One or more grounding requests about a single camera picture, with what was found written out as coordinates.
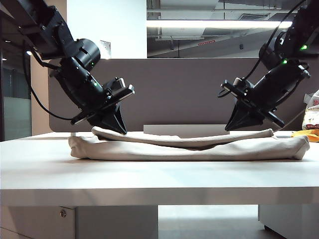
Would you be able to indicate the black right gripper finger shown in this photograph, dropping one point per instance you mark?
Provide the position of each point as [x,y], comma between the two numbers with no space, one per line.
[235,117]
[254,118]

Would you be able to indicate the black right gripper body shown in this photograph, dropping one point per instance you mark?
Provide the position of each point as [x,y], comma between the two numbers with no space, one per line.
[276,87]

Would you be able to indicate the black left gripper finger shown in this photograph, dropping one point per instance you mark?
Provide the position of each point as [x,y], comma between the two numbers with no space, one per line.
[119,119]
[102,120]

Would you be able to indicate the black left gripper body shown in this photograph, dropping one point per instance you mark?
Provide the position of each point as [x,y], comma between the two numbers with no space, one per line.
[79,89]

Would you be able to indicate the beige T-shirt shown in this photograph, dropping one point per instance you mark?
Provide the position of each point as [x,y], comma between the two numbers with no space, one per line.
[174,152]

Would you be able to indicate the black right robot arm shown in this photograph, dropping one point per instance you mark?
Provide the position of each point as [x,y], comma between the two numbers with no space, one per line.
[294,35]

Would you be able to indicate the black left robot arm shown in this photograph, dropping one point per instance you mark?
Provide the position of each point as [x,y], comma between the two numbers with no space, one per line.
[49,30]

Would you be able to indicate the clear plastic snack bag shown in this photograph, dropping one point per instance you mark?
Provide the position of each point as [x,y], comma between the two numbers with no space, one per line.
[312,114]

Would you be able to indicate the yellow cloth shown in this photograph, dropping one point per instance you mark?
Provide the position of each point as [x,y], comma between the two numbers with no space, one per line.
[305,135]

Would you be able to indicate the grey fabric desk divider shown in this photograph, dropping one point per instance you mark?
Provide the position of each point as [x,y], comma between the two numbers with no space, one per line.
[174,99]

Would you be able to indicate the dark glass door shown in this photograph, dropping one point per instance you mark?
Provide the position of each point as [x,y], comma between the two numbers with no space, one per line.
[15,112]

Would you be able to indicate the red ceiling sign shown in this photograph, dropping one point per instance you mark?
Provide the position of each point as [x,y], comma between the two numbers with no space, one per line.
[206,42]

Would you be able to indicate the long ceiling light strip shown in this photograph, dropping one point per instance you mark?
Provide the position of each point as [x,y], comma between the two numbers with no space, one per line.
[211,24]

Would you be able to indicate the round silver drawer lock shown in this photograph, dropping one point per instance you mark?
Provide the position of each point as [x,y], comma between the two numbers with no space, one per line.
[63,213]

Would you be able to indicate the white cabinet on casters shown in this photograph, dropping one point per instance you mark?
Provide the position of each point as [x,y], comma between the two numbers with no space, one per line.
[289,219]

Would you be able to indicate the white drawer cabinet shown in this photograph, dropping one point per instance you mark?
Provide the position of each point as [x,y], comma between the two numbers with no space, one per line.
[37,222]

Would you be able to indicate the white divider support bracket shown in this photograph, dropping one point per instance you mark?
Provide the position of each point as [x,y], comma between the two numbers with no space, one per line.
[73,134]

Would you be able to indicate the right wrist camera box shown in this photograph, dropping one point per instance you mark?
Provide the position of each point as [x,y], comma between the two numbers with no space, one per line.
[242,85]

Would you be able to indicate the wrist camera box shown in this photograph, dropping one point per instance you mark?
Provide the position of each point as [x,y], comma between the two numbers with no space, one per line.
[116,86]
[242,85]

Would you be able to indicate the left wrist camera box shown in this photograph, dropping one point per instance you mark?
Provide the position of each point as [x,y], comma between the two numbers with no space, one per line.
[116,86]

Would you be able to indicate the silver wall switch plate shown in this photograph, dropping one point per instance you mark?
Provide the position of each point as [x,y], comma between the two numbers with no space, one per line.
[106,49]

